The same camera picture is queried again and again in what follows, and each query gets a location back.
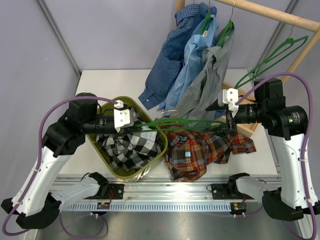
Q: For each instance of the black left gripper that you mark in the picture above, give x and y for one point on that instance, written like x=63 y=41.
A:
x=128 y=130

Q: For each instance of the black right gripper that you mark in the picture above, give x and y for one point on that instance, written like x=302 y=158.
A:
x=230 y=120

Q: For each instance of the black white checkered shirt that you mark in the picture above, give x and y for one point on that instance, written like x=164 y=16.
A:
x=131 y=151

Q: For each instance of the green hanger of plaid shirt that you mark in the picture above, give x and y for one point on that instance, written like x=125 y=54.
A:
x=169 y=124

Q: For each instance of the red plaid shirt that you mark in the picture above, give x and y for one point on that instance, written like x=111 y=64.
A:
x=189 y=153

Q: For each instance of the green hanger with metal hook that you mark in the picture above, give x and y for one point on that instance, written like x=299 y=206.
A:
x=282 y=51

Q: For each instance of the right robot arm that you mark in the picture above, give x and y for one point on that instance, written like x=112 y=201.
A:
x=287 y=127

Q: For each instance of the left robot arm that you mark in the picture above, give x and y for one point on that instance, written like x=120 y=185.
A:
x=62 y=130

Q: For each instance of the grey shirt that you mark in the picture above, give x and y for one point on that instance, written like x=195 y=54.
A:
x=204 y=90

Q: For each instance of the dark blue checkered shirt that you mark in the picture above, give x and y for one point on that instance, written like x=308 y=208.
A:
x=171 y=57

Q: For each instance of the light blue shirt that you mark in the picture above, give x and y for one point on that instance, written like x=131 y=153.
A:
x=193 y=62

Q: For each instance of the green hanger of grey shirt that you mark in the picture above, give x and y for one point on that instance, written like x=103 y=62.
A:
x=228 y=28

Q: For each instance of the green hanger of blue shirt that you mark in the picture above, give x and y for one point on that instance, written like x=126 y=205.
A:
x=207 y=20

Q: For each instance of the olive green plastic basket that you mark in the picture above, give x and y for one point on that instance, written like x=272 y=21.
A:
x=139 y=116

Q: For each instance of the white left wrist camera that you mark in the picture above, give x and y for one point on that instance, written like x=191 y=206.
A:
x=122 y=116

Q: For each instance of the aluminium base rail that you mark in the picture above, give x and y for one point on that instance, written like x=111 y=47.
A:
x=160 y=188

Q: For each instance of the white slotted cable duct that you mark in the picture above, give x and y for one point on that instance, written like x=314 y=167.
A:
x=117 y=206

